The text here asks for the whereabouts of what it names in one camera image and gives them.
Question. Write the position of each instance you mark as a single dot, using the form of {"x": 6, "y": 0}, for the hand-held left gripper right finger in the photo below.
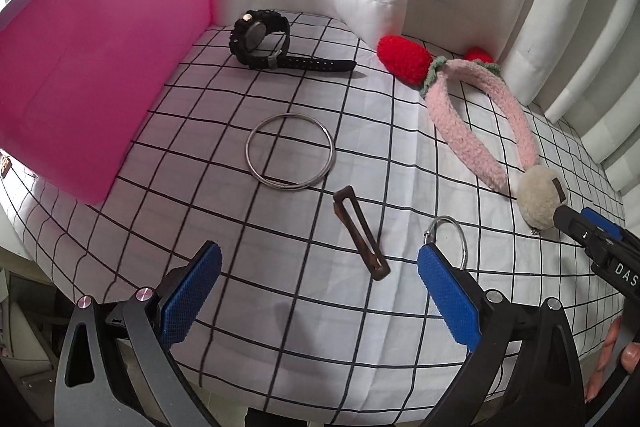
{"x": 447, "y": 292}

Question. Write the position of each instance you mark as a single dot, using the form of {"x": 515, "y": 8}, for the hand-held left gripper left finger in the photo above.
{"x": 192, "y": 292}

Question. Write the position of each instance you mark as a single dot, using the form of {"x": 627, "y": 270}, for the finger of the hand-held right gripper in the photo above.
{"x": 602, "y": 221}
{"x": 567, "y": 219}

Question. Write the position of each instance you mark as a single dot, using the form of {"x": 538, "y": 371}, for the beige fluffy pompom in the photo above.
{"x": 537, "y": 199}

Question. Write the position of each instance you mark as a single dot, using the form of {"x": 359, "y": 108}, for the pink fluffy strawberry headband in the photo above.
{"x": 460, "y": 142}

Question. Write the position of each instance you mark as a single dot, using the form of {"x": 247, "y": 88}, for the silver bangle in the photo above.
{"x": 331, "y": 152}

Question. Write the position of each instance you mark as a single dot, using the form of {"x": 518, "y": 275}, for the pink plastic bin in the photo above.
{"x": 100, "y": 57}

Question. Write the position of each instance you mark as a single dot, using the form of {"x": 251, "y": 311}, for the black sport wristwatch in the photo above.
{"x": 250, "y": 34}

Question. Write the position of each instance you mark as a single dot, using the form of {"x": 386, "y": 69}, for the person's right hand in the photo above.
{"x": 611, "y": 342}

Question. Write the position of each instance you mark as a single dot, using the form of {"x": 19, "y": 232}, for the white black checked cloth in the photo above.
{"x": 300, "y": 332}

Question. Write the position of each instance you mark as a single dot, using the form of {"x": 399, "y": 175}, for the brown rectangular hair clip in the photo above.
{"x": 341, "y": 209}

